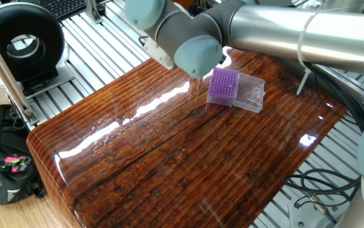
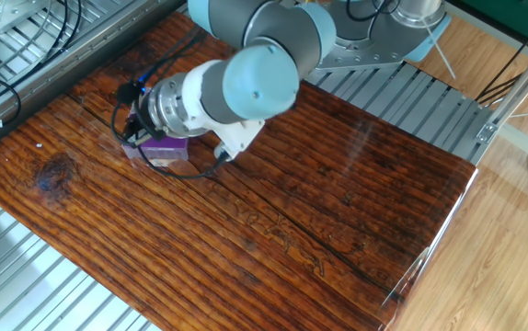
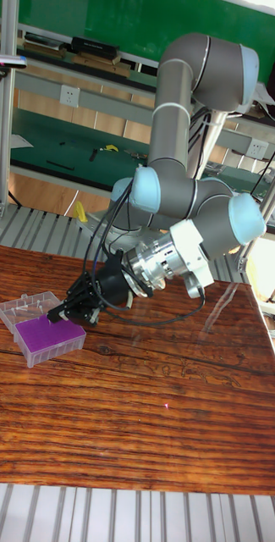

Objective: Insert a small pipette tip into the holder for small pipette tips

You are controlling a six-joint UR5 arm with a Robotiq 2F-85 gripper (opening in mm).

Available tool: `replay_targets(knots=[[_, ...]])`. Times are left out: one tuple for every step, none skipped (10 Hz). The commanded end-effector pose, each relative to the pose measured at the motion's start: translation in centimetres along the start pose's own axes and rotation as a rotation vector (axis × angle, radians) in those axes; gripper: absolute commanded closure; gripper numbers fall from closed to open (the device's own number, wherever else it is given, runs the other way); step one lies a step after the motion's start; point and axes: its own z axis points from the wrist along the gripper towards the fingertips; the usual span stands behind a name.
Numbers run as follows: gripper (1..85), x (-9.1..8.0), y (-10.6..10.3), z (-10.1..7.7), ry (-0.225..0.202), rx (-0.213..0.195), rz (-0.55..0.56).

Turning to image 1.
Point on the black round knob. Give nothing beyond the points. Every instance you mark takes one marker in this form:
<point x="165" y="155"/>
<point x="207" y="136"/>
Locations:
<point x="101" y="9"/>

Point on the small aluminium upright bracket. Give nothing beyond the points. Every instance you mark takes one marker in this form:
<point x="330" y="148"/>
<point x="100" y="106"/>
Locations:
<point x="92" y="11"/>

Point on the silver grey UR5 robot arm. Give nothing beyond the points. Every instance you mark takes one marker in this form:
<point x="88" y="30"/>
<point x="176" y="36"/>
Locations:
<point x="264" y="31"/>

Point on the purple pipette tip box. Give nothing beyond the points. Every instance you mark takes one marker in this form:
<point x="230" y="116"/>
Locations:
<point x="221" y="87"/>

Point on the white zip tie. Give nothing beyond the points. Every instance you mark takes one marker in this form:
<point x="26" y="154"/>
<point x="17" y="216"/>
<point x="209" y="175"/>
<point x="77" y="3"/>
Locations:
<point x="301" y="47"/>

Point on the black computer keyboard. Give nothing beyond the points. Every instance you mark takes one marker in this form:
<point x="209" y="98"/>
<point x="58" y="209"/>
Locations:
<point x="64" y="8"/>

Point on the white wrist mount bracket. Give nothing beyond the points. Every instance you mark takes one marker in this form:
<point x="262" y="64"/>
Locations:
<point x="158" y="54"/>

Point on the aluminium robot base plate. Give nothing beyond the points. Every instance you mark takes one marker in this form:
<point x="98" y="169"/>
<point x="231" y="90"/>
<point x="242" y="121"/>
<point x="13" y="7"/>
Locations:
<point x="305" y="217"/>

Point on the black backpack with pink accents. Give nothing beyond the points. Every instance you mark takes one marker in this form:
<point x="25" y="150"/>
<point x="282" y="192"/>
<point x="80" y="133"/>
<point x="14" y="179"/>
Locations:
<point x="7" y="177"/>

